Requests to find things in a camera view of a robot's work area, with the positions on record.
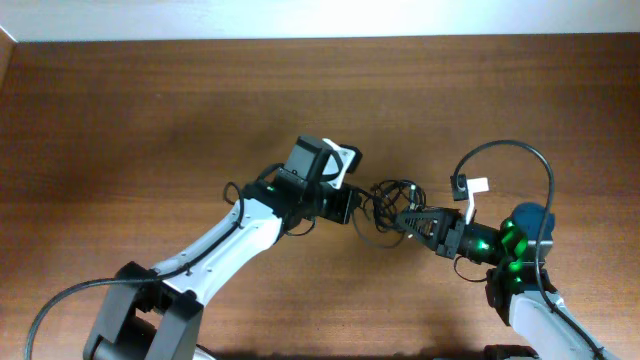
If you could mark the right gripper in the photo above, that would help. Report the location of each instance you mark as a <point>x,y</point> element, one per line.
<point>445,217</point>

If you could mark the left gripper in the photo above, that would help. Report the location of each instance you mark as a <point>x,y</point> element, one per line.
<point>343,201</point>

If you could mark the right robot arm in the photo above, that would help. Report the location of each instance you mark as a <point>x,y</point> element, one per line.
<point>516,285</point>

